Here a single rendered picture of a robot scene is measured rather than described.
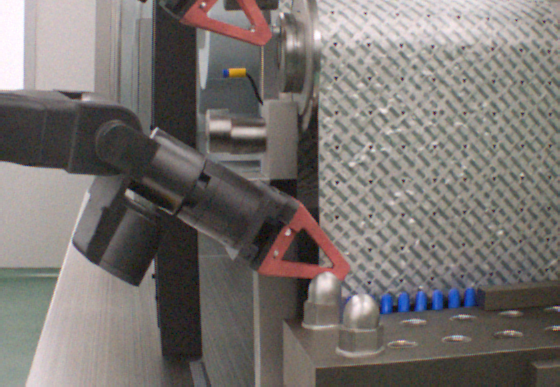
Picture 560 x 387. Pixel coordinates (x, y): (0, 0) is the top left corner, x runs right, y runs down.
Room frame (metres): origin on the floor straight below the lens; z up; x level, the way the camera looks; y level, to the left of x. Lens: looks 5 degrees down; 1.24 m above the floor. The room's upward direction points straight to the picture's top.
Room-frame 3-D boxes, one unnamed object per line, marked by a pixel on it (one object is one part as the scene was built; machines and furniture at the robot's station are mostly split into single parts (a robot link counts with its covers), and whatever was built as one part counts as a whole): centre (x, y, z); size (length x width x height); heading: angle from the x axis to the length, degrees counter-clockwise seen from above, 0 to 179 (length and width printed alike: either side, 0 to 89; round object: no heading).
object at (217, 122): (1.02, 0.06, 1.18); 0.04 x 0.02 x 0.04; 8
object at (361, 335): (0.77, -0.06, 1.05); 0.04 x 0.04 x 0.04
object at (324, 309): (0.87, -0.03, 1.05); 0.04 x 0.04 x 0.04
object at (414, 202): (0.95, -0.15, 1.10); 0.23 x 0.01 x 0.18; 98
